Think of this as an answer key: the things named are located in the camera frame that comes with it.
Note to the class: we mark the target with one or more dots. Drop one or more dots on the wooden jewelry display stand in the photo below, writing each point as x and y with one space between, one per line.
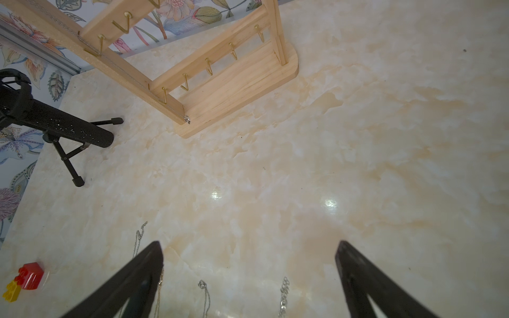
248 60

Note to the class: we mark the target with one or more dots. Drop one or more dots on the black microphone with mesh head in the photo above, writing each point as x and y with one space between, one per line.
18 107

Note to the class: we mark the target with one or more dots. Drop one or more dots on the red toy brick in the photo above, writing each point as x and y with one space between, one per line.
29 276

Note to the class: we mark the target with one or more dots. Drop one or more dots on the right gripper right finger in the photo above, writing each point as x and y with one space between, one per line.
362 282

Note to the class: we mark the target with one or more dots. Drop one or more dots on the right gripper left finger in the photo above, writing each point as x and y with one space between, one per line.
130 291

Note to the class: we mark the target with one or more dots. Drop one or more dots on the yellow toy brick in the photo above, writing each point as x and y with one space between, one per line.
12 292

